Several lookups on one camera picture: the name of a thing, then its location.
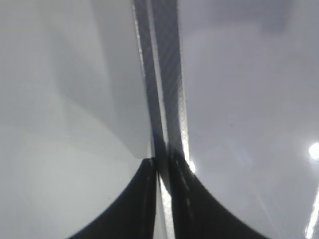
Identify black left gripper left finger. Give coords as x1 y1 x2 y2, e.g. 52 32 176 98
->
71 158 157 239

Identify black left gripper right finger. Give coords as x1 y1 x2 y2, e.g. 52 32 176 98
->
168 152 265 239

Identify white board with grey frame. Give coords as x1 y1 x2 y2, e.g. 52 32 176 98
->
133 0 319 239

